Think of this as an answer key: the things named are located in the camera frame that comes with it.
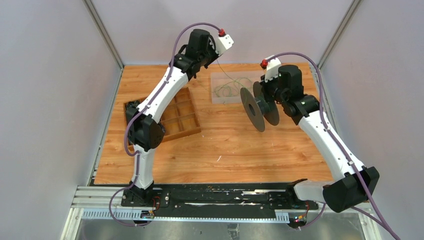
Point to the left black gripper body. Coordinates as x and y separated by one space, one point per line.
207 58

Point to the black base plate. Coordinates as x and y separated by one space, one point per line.
250 202

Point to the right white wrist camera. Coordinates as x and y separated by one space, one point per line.
271 69

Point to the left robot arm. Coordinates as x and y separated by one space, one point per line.
144 132

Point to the dark grey spool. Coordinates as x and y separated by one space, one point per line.
258 107

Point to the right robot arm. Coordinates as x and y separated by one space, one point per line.
352 180

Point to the translucent plastic bin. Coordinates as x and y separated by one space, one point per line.
225 86

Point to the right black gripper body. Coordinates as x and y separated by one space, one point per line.
270 91

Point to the wooden compartment tray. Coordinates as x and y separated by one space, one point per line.
180 119

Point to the aluminium frame rail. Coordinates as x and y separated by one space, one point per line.
96 214

